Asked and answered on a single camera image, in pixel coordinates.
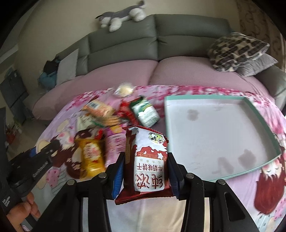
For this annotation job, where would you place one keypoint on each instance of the grey white plush dog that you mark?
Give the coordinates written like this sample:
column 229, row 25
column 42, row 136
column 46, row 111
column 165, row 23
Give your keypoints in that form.
column 114, row 20

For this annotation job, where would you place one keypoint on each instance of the teal black clothes pile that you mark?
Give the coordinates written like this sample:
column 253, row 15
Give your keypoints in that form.
column 47, row 79

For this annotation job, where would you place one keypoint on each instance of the black beige patterned cushion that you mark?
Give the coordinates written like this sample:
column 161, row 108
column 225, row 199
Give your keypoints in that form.
column 228, row 53

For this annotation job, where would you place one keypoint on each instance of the light grey cushion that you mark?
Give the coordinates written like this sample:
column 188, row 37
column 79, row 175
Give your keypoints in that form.
column 67, row 68

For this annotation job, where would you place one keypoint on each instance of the red foil snack packet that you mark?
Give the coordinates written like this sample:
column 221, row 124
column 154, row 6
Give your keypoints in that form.
column 125, row 112

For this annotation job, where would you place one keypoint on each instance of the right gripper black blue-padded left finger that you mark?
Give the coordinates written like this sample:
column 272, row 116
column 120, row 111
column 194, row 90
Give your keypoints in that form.
column 105, row 186

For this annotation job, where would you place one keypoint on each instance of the round pastry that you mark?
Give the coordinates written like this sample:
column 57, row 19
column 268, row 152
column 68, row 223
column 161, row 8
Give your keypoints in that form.
column 124, row 90

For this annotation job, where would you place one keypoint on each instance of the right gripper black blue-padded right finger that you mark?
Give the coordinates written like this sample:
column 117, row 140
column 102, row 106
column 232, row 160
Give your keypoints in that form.
column 189, row 187

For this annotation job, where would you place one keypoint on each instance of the grey velvet cushion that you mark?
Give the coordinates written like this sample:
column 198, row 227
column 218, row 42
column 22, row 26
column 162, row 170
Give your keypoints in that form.
column 256, row 66

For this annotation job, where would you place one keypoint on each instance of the pink snack packet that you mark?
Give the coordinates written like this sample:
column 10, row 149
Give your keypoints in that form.
column 115, row 141

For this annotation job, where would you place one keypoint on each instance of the orange cracker packet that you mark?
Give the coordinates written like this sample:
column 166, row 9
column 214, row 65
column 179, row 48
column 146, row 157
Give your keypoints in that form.
column 104, row 114

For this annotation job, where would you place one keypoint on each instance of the beige patterned curtain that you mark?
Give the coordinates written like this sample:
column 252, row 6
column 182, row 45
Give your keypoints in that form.
column 255, row 23

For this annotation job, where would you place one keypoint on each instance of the green white snack packet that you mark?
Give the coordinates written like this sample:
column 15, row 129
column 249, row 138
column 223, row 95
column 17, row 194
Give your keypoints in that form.
column 144, row 111

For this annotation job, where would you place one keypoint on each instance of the dark cabinet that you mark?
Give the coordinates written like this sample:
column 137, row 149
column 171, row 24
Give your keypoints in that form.
column 14, row 93

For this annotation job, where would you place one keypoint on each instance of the pink sofa seat cover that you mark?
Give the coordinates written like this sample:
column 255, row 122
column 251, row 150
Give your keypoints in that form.
column 170, row 71

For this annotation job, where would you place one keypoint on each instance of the teal-rimmed white tray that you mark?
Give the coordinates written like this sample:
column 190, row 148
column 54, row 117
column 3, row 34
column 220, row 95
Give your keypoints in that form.
column 218, row 137

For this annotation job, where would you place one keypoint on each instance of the grey green sofa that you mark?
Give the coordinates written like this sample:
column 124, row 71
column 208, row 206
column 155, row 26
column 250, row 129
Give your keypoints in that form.
column 159, row 37

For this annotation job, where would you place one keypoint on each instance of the person's left hand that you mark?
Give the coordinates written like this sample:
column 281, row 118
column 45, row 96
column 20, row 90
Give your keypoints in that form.
column 18, row 213

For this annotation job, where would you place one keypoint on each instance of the red white biscuit packet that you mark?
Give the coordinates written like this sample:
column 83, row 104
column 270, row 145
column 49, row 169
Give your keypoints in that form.
column 145, row 169

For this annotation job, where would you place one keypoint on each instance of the yellow snack packet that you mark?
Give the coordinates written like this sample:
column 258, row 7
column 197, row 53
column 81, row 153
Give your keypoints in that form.
column 91, row 142

